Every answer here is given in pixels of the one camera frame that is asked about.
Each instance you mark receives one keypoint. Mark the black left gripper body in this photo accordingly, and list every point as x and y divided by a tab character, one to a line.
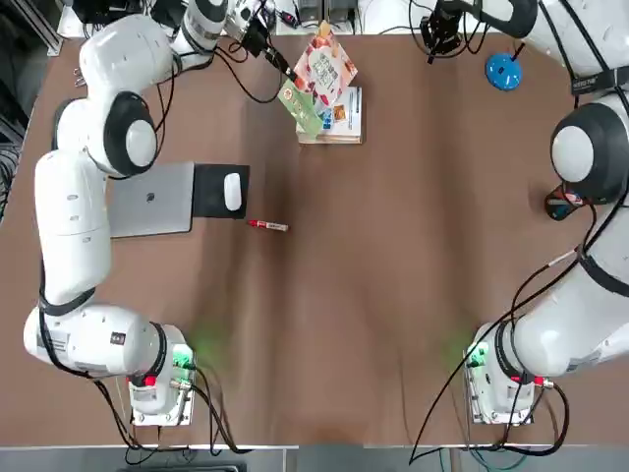
256	38

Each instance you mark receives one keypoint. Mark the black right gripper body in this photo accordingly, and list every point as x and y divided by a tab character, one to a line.
447	12

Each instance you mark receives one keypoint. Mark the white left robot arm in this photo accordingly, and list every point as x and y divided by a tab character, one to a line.
74	221

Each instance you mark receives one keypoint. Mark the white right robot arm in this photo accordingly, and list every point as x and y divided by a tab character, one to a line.
585	142

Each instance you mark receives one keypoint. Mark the silver closed laptop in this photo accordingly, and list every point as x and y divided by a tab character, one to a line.
152	206

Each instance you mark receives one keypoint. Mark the white table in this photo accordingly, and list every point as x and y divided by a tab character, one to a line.
383	17

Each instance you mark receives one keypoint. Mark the dark grey desk box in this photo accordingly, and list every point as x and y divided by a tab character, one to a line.
340	10
307	10

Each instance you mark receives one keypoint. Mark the blue desk lamp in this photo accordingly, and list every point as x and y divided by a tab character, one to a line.
503	73

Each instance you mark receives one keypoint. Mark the white computer mouse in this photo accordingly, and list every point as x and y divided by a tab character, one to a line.
233	192

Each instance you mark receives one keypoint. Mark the black mouse pad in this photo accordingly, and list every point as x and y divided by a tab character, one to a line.
209	196

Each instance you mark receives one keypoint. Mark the black ribbed power supply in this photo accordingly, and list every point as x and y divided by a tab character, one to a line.
98	10

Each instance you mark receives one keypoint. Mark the red marker pen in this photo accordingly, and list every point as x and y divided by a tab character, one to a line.
269	225

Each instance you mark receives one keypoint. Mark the black mesh pen holder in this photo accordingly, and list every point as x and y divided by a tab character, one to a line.
560	209

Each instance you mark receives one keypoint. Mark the aluminium frame post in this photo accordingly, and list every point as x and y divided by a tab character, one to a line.
325	10
49	34

